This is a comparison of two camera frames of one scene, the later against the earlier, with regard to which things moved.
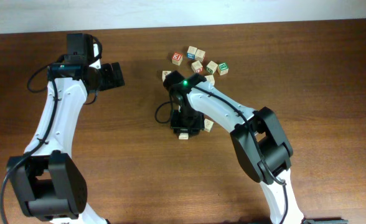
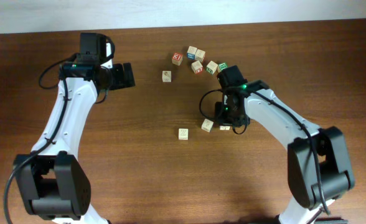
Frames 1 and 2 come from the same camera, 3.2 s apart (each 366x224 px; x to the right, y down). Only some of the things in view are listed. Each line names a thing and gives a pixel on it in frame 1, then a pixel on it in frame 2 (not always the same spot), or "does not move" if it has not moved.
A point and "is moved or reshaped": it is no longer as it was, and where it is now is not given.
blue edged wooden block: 208,124 does not move
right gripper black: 186,125 → 221,112
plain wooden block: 183,136 does not move
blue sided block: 210,78 is moved or reshaped
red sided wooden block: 197,66 does not move
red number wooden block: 177,58 does not move
